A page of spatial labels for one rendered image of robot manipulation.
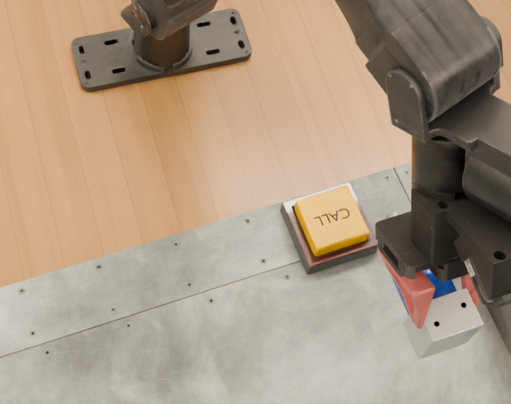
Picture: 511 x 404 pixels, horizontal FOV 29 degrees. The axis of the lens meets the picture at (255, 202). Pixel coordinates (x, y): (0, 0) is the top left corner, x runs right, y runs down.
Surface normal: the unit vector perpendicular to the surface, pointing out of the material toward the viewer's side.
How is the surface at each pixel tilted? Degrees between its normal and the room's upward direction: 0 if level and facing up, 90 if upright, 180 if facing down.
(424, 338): 90
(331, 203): 0
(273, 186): 0
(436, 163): 71
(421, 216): 90
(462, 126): 26
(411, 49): 14
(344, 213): 0
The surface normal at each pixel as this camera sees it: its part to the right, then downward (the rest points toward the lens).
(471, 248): -0.93, 0.28
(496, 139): -0.21, -0.72
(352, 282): 0.07, -0.45
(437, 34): 0.22, -0.26
